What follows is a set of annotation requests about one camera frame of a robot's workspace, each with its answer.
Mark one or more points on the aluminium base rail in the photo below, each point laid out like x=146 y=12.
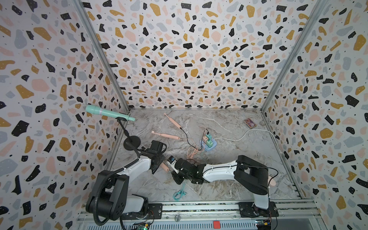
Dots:
x=294 y=214

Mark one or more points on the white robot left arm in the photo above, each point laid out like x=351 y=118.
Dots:
x=136 y=205

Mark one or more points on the pink toothbrush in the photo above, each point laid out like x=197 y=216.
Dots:
x=173 y=121
x=166 y=135
x=165 y=167

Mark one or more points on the pink round cap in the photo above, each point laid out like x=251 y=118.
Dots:
x=271 y=182

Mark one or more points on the small colourful card box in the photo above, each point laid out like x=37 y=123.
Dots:
x=250 y=123

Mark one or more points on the black microphone stand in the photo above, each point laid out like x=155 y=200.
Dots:
x=131 y=142

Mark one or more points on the black corrugated conduit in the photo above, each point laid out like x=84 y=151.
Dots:
x=108 y=199

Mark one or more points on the green plug adapter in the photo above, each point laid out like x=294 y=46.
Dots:
x=209 y=143

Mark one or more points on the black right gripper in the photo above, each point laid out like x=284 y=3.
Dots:
x=178 y=180

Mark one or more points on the light blue power strip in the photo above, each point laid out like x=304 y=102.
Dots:
x=206 y=148

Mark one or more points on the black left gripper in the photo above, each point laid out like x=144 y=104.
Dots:
x=163 y=157

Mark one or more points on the pink plug adapter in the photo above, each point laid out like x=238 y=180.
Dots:
x=205 y=139

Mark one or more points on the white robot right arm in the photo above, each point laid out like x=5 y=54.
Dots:
x=249 y=173

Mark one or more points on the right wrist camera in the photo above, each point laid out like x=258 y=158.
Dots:
x=172 y=161

